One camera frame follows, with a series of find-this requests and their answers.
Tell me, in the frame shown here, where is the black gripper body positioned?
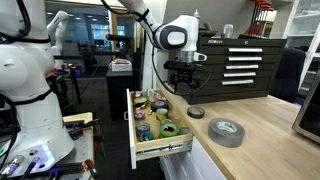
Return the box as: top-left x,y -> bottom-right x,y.
169,70 -> 202,89

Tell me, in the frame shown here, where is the white cabinet under counter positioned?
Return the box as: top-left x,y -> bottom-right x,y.
159,137 -> 228,180

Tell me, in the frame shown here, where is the teal tape roll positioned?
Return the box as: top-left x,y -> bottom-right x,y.
139,131 -> 155,142

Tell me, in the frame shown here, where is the black pedestal cabinet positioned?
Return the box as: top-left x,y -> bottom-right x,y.
105,68 -> 135,122

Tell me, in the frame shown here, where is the red clamp rack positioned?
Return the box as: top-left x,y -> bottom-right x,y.
249,0 -> 275,37

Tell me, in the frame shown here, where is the black steel microwave oven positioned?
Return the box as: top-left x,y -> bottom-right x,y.
292,71 -> 320,145

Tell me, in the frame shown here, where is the dark grey tape roll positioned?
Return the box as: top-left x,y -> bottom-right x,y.
150,99 -> 170,113

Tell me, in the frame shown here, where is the grey cable connector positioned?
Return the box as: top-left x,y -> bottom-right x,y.
21,156 -> 42,178
0,154 -> 26,178

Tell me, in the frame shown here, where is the black bar clamp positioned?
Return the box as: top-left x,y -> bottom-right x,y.
66,126 -> 101,141
64,118 -> 100,129

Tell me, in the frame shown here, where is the silver drink can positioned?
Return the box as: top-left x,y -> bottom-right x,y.
222,23 -> 235,39

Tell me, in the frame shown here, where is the black masking tape roll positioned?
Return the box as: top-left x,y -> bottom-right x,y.
186,106 -> 206,120

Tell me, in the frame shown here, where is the white glass shelving cabinet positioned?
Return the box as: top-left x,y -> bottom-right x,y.
283,0 -> 320,93

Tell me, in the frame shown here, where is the green and black tape roll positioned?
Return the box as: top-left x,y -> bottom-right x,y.
133,96 -> 149,108

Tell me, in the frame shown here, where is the open wooden drawer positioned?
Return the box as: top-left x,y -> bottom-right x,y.
125,88 -> 195,170

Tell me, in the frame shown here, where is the black office chair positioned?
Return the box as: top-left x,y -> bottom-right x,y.
269,47 -> 306,104

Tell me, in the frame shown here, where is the black metal tool chest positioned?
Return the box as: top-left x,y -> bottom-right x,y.
181,34 -> 288,105

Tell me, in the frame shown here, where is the white box with red trim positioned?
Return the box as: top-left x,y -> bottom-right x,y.
110,58 -> 134,72

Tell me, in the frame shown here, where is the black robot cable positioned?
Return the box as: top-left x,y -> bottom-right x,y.
99,0 -> 212,98

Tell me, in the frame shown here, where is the robot mounting table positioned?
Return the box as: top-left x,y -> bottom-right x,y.
61,111 -> 100,180

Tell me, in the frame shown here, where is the blue tape roll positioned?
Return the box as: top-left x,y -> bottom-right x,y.
135,121 -> 152,136

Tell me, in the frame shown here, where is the grey duct tape roll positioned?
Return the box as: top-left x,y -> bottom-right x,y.
207,117 -> 246,148

